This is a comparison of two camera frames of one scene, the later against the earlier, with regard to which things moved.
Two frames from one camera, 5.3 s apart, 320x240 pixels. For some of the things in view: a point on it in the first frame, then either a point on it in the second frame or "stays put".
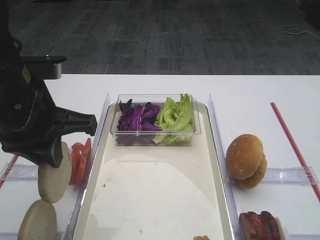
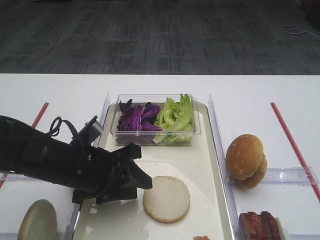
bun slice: x=53 y=181 → x=168 y=200
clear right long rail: x=224 y=172 stays put
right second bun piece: x=253 y=181 stays put
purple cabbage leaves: x=138 y=118 stays put
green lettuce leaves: x=175 y=119 stays put
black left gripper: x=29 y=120 → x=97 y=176
